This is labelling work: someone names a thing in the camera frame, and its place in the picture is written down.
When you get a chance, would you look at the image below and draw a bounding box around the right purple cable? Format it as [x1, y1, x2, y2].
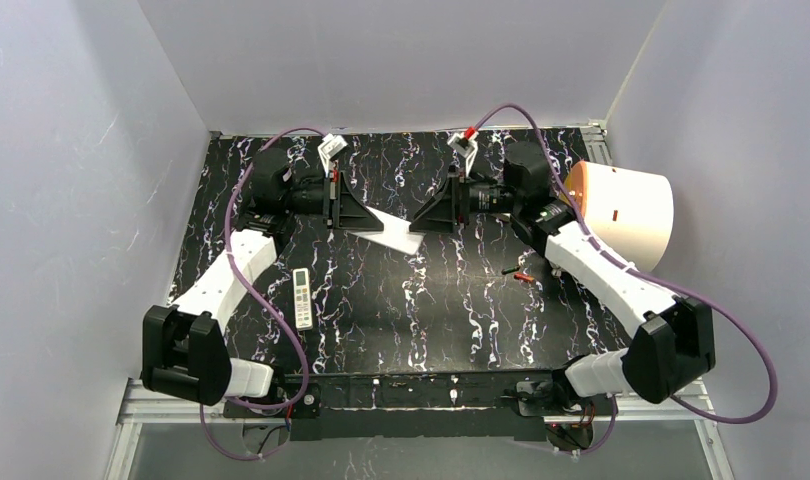
[471, 102, 779, 458]

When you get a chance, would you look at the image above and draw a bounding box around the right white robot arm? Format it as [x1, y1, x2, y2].
[410, 134, 716, 406]

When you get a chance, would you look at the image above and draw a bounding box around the white cylindrical container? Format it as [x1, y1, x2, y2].
[564, 161, 674, 273]

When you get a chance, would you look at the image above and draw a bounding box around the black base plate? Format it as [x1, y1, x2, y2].
[223, 369, 606, 441]

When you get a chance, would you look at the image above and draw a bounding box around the red black battery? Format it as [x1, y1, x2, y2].
[514, 273, 535, 283]

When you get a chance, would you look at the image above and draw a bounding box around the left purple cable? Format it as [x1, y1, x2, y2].
[200, 127, 327, 462]

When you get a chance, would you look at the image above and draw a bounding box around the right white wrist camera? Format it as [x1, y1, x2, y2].
[447, 127, 478, 177]

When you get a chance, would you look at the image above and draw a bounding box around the slim white remote control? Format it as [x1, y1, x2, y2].
[292, 268, 314, 331]

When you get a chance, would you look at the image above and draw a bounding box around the grey remote control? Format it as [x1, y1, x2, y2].
[348, 207, 425, 256]

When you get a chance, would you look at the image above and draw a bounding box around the aluminium frame rail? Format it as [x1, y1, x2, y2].
[106, 381, 733, 479]

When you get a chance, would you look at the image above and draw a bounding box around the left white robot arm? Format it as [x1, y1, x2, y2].
[141, 134, 384, 406]

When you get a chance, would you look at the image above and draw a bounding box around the purple cable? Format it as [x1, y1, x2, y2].
[471, 102, 779, 458]
[200, 127, 327, 462]

